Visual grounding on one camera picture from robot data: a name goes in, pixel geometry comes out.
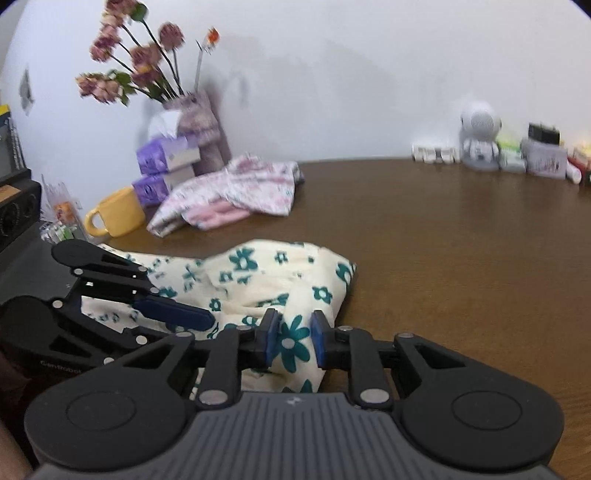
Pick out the grey tin box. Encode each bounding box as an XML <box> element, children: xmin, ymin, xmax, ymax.
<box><xmin>521</xmin><ymin>137</ymin><xmax>568</xmax><ymax>180</ymax></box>

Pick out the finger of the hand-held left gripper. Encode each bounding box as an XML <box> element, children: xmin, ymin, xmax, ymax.
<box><xmin>73</xmin><ymin>263</ymin><xmax>217</xmax><ymax>332</ymax></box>
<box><xmin>53</xmin><ymin>298</ymin><xmax>182</xmax><ymax>366</ymax></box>

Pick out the small wall fixture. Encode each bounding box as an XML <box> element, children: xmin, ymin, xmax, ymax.
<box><xmin>18</xmin><ymin>69</ymin><xmax>35</xmax><ymax>116</ymax></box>

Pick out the white slotted strip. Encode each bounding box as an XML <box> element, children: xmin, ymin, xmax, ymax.
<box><xmin>412</xmin><ymin>144</ymin><xmax>461</xmax><ymax>164</ymax></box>

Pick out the fuzzy purple vase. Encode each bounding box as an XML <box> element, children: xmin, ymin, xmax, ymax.
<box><xmin>161</xmin><ymin>90</ymin><xmax>232</xmax><ymax>174</ymax></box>

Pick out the dried rose bouquet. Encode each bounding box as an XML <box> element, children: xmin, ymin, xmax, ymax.
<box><xmin>75</xmin><ymin>0</ymin><xmax>220</xmax><ymax>107</ymax></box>

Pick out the white robot figurine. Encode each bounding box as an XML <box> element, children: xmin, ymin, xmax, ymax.
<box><xmin>458</xmin><ymin>99</ymin><xmax>503</xmax><ymax>172</ymax></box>

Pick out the white tissue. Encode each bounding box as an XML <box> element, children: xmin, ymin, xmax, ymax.
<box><xmin>148</xmin><ymin>111</ymin><xmax>183</xmax><ymax>139</ymax></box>

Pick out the pile of small green packets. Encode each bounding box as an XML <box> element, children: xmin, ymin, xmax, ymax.
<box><xmin>41</xmin><ymin>220</ymin><xmax>77</xmax><ymax>245</ymax></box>

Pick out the yellow mug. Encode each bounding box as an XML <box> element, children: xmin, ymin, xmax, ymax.
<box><xmin>84</xmin><ymin>187</ymin><xmax>147</xmax><ymax>238</ymax></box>

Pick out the stack of green packets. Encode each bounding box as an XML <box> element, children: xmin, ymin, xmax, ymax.
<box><xmin>498</xmin><ymin>138</ymin><xmax>527</xmax><ymax>172</ymax></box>

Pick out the dark red box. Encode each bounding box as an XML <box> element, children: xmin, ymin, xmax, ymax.
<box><xmin>569</xmin><ymin>157</ymin><xmax>591</xmax><ymax>186</ymax></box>

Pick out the cream garment with teal flowers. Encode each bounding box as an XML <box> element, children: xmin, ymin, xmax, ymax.
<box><xmin>81</xmin><ymin>239</ymin><xmax>358</xmax><ymax>394</ymax></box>

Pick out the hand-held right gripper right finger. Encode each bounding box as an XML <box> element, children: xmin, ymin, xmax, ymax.
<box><xmin>310</xmin><ymin>310</ymin><xmax>467</xmax><ymax>411</ymax></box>

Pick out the black speaker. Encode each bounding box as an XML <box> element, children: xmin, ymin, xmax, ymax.
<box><xmin>0</xmin><ymin>168</ymin><xmax>44</xmax><ymax>252</ymax></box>

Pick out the pink floral garment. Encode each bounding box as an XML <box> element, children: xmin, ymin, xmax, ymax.
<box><xmin>147</xmin><ymin>154</ymin><xmax>304</xmax><ymax>238</ymax></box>

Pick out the packet with orange print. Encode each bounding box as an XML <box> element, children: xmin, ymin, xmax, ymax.
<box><xmin>41</xmin><ymin>175</ymin><xmax>84</xmax><ymax>232</ymax></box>

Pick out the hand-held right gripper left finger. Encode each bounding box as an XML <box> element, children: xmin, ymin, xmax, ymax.
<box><xmin>122</xmin><ymin>308</ymin><xmax>282</xmax><ymax>409</ymax></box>

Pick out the person's left forearm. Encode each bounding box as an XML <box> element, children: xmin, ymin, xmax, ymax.
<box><xmin>0</xmin><ymin>418</ymin><xmax>35</xmax><ymax>480</ymax></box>

